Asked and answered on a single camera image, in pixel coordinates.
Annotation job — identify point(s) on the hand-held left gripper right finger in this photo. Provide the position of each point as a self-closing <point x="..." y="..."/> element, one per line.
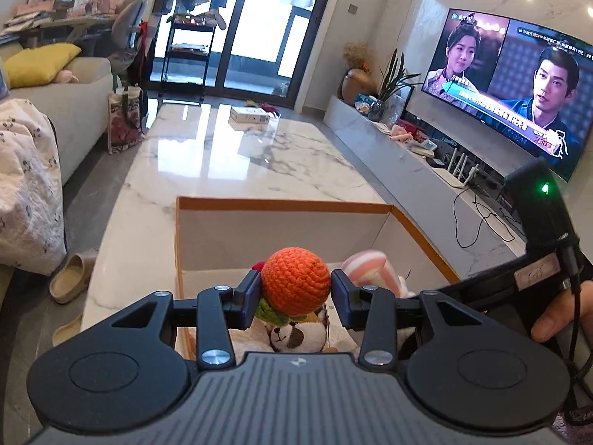
<point x="340" y="294"/>

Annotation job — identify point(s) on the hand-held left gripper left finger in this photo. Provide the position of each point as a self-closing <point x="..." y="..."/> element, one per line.
<point x="250" y="293"/>

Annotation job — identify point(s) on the orange crochet ball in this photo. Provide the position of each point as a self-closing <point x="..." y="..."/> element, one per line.
<point x="296" y="280"/>

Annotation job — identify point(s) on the orange-rimmed cardboard box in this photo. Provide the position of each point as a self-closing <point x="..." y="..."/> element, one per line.
<point x="278" y="236"/>

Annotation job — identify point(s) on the person's right hand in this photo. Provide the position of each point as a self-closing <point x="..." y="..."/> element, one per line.
<point x="551" y="322"/>

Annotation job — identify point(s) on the pink striped white plush toy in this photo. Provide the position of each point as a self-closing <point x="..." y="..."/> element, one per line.
<point x="368" y="262"/>

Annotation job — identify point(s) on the brown and white plush toy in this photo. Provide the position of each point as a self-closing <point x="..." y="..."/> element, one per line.
<point x="292" y="336"/>

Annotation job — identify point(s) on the white router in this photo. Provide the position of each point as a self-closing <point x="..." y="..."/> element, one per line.
<point x="456" y="181"/>

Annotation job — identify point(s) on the white marble TV cabinet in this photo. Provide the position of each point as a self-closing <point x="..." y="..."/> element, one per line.
<point x="394" y="162"/>

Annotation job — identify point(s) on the pink packet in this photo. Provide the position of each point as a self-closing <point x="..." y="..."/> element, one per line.
<point x="400" y="134"/>

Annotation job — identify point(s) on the white flat box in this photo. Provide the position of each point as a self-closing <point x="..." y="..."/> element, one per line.
<point x="250" y="115"/>

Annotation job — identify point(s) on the beige slipper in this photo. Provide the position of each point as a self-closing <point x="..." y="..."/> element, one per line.
<point x="69" y="278"/>
<point x="69" y="329"/>

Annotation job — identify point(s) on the red and yellow floor toys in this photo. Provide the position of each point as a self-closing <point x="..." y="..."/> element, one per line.
<point x="267" y="107"/>

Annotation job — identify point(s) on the blue snack packet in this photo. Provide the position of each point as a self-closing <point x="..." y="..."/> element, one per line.
<point x="366" y="103"/>

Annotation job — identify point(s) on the green potted plant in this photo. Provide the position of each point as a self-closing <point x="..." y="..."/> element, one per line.
<point x="394" y="79"/>

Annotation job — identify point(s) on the printed shopping bag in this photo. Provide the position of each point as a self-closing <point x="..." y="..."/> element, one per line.
<point x="125" y="125"/>

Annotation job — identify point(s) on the golden vase with dried flowers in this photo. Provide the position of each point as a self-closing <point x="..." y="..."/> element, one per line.
<point x="359" y="84"/>

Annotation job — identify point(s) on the printed white blanket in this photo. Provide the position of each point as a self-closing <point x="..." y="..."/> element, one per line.
<point x="28" y="185"/>

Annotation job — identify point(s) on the black rolling cart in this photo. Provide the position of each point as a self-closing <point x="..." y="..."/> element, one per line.
<point x="185" y="48"/>

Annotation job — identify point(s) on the beige sofa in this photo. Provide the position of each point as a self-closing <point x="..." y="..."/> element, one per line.
<point x="69" y="106"/>

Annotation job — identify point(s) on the glass sliding door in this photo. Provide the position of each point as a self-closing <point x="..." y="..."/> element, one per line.
<point x="259" y="32"/>

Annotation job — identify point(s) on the pink soft toy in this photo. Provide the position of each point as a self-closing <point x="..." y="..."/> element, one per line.
<point x="68" y="76"/>

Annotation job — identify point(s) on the grey desk chair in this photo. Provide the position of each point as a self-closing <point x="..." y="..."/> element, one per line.
<point x="125" y="23"/>

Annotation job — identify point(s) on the yellow pillow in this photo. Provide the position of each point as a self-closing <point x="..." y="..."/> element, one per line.
<point x="37" y="62"/>

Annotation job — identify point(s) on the white desk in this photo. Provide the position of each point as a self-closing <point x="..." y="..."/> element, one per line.
<point x="69" y="23"/>

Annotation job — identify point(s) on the wall television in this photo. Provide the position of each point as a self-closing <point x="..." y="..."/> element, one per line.
<point x="486" y="79"/>

